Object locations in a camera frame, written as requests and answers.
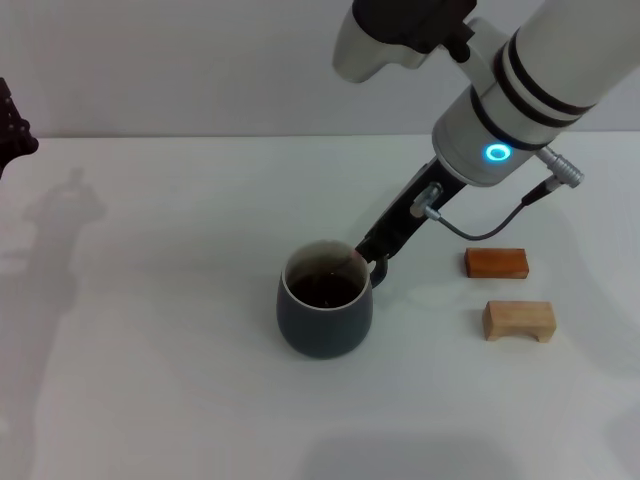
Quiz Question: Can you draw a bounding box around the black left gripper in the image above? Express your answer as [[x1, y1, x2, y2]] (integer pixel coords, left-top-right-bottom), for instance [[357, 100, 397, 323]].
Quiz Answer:
[[0, 77, 40, 179]]

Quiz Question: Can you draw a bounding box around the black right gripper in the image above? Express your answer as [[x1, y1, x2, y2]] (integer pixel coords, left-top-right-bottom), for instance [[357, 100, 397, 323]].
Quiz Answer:
[[354, 157, 469, 263]]

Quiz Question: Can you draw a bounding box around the dark grey ceramic cup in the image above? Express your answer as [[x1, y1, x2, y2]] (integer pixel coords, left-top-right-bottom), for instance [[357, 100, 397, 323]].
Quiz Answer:
[[275, 241, 389, 360]]

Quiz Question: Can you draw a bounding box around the dark coffee liquid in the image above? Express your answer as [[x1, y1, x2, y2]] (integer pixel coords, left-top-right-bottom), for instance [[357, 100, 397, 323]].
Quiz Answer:
[[287, 272, 362, 308]]

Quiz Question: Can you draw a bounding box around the reddish brown wooden block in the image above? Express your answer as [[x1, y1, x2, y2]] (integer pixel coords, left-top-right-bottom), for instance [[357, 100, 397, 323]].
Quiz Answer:
[[463, 247, 530, 280]]

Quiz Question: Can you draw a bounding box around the light wooden arch block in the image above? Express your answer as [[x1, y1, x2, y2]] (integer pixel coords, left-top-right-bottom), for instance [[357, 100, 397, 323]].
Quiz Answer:
[[482, 299, 557, 345]]

